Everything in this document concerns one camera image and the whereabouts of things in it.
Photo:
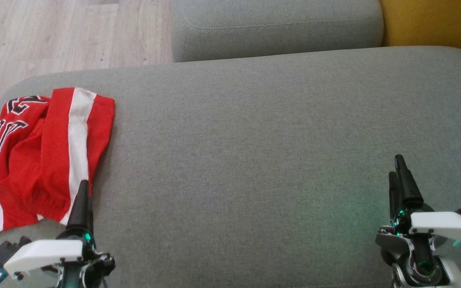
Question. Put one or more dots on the grey sofa seat cushion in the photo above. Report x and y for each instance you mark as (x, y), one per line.
(254, 160)

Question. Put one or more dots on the grey sofa back cushion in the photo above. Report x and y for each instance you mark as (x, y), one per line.
(274, 28)

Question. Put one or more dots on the red shorts with white stripe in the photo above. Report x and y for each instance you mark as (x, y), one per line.
(60, 132)

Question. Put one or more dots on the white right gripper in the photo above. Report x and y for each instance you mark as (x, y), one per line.
(442, 226)

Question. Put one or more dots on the red basketball jersey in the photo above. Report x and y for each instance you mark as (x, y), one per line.
(12, 168)

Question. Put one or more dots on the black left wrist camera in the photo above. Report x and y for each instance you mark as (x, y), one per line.
(6, 252)

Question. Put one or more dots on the yellow cushion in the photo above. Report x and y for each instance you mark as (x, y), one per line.
(434, 20)

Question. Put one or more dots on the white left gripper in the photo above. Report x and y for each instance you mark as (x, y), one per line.
(42, 252)

